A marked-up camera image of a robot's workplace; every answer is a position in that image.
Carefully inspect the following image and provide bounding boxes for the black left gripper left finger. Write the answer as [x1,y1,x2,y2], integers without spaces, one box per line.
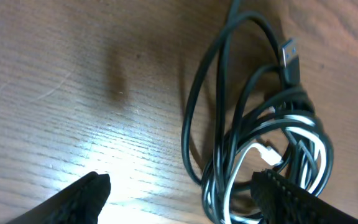
[8,171,111,224]

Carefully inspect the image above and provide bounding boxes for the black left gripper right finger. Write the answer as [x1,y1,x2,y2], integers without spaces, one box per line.
[250,170,358,224]

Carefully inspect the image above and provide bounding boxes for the white usb cable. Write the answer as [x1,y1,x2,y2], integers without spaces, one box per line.
[221,114,328,224]

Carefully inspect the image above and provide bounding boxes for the thin black cable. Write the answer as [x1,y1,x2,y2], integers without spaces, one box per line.
[180,0,335,224]

